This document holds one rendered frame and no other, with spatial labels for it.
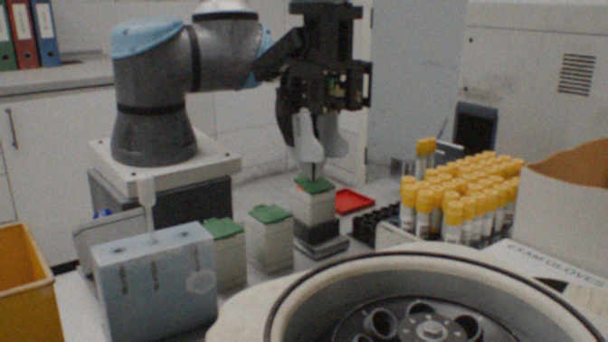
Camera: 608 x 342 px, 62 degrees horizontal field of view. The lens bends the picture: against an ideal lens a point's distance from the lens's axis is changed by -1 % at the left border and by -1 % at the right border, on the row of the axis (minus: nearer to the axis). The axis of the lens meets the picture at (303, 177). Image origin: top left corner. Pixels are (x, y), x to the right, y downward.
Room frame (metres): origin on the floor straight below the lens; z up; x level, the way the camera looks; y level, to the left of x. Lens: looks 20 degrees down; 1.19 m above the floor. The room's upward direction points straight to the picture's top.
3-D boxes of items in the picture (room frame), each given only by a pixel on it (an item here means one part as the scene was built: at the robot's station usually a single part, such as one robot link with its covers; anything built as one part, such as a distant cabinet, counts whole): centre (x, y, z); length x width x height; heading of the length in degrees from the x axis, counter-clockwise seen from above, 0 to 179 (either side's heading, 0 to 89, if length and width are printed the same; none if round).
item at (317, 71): (0.58, -0.02, 1.11); 0.09 x 0.08 x 0.12; 35
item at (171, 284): (0.40, 0.13, 0.92); 0.10 x 0.07 x 0.10; 122
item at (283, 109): (0.59, 0.01, 1.05); 0.05 x 0.02 x 0.09; 125
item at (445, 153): (0.80, -0.24, 0.92); 0.21 x 0.07 x 0.05; 127
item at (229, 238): (0.50, 0.09, 0.91); 0.05 x 0.04 x 0.07; 37
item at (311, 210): (0.60, -0.01, 0.92); 0.05 x 0.04 x 0.06; 35
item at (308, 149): (0.57, -0.01, 1.01); 0.06 x 0.03 x 0.09; 35
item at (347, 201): (0.72, -0.06, 0.88); 0.07 x 0.07 x 0.01; 37
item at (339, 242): (0.60, -0.01, 0.89); 0.09 x 0.05 x 0.04; 35
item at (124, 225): (0.49, 0.20, 0.92); 0.13 x 0.07 x 0.08; 37
